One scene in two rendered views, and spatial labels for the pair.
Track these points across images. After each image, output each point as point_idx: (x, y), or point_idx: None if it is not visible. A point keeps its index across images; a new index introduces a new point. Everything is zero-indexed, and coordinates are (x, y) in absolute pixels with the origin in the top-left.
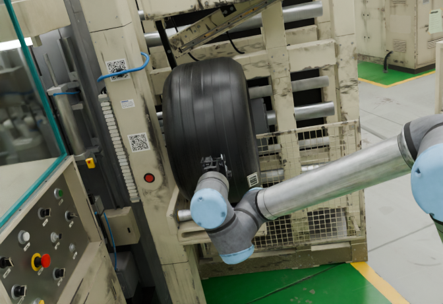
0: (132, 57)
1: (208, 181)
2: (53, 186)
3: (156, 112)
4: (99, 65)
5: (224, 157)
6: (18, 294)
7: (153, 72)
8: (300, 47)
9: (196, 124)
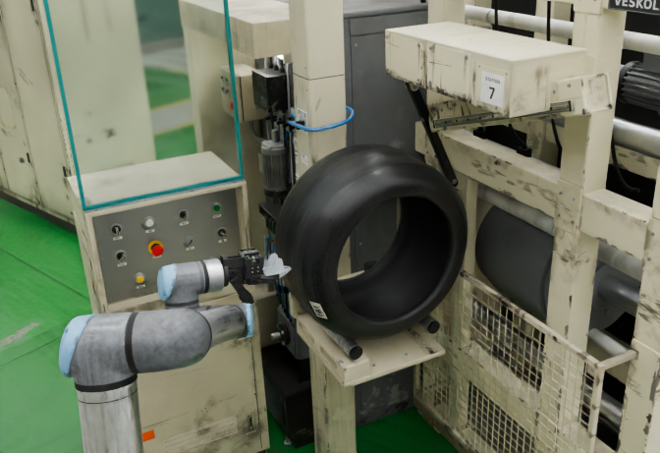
0: (312, 114)
1: (192, 263)
2: (214, 198)
3: None
4: (375, 99)
5: (260, 259)
6: (118, 257)
7: (445, 134)
8: (600, 201)
9: (291, 216)
